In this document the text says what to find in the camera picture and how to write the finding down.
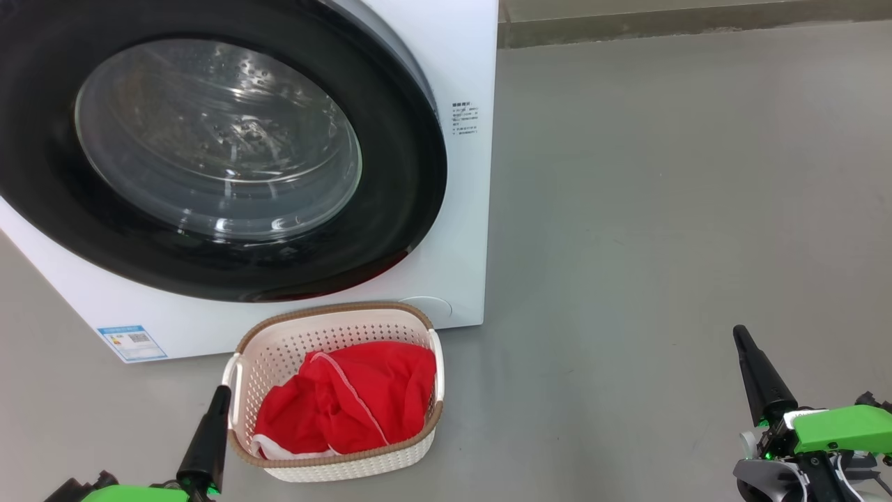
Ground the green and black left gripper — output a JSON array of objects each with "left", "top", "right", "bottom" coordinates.
[{"left": 42, "top": 385, "right": 232, "bottom": 502}]

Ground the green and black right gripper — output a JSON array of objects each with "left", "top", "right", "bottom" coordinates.
[{"left": 733, "top": 324, "right": 892, "bottom": 457}]

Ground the red and white basketball jersey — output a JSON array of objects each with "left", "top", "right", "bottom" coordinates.
[{"left": 252, "top": 340, "right": 438, "bottom": 461}]

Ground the dark round washing machine door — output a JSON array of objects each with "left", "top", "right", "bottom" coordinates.
[{"left": 0, "top": 0, "right": 448, "bottom": 303}]

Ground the cream perforated laundry basket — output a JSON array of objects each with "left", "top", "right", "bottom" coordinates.
[{"left": 222, "top": 301, "right": 445, "bottom": 483}]

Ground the white washing machine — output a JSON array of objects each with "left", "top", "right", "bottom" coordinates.
[{"left": 0, "top": 0, "right": 499, "bottom": 365}]

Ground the blue energy label sticker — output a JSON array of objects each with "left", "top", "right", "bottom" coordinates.
[{"left": 98, "top": 325, "right": 168, "bottom": 363}]

